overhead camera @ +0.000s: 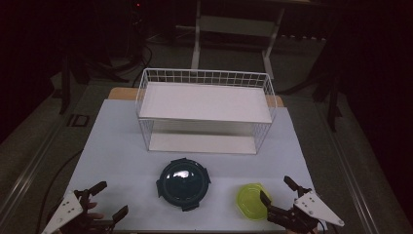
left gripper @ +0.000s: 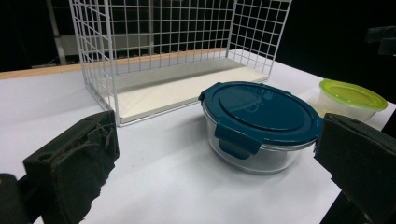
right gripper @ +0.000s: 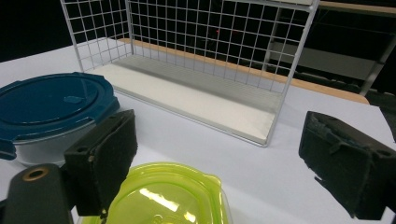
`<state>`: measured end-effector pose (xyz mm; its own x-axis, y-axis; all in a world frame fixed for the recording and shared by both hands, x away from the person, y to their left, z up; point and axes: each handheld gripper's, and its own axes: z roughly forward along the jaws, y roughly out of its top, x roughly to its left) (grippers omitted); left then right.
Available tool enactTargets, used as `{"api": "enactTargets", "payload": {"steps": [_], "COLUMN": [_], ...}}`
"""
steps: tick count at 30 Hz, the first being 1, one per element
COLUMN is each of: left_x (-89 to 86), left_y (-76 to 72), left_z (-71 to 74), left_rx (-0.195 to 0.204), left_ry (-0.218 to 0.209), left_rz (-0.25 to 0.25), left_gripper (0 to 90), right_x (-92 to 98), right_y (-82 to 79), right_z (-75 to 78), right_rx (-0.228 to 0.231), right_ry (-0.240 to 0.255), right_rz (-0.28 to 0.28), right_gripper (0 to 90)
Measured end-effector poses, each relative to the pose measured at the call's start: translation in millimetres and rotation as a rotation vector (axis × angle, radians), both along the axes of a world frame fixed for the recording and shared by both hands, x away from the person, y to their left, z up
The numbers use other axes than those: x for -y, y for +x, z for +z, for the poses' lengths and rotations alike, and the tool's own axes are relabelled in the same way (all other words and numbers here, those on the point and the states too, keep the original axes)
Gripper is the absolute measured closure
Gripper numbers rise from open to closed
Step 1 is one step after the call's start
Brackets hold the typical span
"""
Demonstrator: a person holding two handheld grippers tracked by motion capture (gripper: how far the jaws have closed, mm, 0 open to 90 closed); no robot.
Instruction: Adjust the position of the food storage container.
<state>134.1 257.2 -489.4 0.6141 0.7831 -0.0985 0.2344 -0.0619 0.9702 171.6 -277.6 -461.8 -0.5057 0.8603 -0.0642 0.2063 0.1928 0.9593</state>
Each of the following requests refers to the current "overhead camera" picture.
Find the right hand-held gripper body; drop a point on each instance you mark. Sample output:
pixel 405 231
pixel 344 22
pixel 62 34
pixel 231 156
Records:
pixel 308 208

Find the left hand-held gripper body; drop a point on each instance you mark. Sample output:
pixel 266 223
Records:
pixel 66 208

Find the green plastic bowl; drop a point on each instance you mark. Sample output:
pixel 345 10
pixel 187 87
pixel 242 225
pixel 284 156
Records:
pixel 250 201

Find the dark blue lidded container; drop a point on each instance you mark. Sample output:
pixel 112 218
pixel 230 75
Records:
pixel 183 184

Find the person's left hand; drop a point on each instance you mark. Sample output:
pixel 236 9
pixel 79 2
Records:
pixel 94 213

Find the person's right hand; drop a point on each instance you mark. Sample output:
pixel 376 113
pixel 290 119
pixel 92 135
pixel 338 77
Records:
pixel 300 232

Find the pale blue table mat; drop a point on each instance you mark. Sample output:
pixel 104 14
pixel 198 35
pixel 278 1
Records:
pixel 123 156

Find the black floor socket plate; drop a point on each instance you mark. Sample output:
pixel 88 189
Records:
pixel 78 120

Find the dark stand leg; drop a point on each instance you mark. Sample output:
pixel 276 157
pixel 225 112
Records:
pixel 65 84
pixel 333 104

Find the wooden table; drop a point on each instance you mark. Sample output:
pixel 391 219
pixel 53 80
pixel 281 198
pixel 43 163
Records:
pixel 121 94

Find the grey metal stand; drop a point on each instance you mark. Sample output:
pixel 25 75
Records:
pixel 233 26

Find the metal floor rail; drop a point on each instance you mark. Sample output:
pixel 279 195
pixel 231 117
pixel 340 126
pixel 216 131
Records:
pixel 349 175
pixel 29 169

